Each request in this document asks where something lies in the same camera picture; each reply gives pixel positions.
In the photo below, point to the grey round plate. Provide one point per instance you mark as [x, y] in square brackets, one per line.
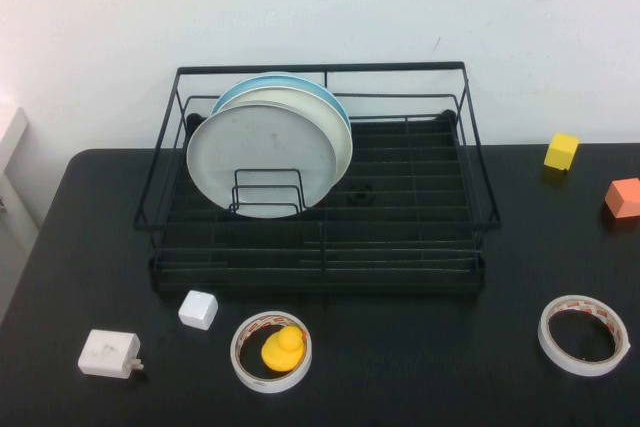
[260, 147]

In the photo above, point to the cream round plate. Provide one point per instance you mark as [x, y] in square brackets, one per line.
[336, 132]

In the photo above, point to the blue round plate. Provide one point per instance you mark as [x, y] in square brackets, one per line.
[280, 80]

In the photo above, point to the yellow rubber duck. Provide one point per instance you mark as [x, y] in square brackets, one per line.
[281, 354]

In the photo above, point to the white foam cube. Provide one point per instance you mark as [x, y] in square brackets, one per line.
[198, 309]

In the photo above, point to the white tape roll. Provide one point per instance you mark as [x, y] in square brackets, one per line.
[574, 368]
[269, 387]

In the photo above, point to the yellow foam cube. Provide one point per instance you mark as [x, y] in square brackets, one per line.
[561, 152]

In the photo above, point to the white power adapter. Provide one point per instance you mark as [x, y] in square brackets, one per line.
[106, 352]

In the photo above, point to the orange foam cube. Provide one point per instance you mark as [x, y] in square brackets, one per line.
[625, 197]

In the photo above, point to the white side cabinet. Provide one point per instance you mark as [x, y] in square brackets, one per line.
[12, 137]

